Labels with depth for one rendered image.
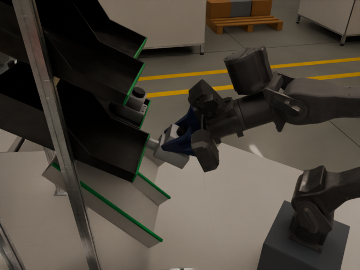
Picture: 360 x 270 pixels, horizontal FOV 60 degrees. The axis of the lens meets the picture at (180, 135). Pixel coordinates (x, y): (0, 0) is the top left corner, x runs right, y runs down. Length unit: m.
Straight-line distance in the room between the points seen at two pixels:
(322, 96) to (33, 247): 0.80
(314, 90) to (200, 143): 0.19
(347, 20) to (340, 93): 4.94
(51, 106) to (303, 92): 0.38
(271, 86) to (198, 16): 3.94
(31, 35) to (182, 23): 3.97
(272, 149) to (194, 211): 1.83
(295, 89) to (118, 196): 0.44
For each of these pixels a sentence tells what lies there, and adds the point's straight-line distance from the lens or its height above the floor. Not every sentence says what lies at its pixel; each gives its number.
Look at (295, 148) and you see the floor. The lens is 2.80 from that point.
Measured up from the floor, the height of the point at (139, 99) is 1.26.
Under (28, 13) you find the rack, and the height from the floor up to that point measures 1.49.
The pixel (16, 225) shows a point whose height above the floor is 0.86.
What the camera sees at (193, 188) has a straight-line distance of 1.04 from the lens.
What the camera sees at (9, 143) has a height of 0.86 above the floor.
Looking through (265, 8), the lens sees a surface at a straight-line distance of 6.29.
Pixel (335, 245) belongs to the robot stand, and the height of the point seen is 1.06.
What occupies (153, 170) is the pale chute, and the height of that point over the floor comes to 1.00.
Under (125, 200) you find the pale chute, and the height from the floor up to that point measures 1.06.
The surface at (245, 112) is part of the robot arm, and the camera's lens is 0.53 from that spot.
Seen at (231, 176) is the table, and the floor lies 0.86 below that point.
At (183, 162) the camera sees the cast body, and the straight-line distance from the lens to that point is 0.59.
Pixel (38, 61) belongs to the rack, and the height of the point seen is 1.43.
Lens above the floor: 1.59
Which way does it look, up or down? 35 degrees down
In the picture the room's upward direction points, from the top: straight up
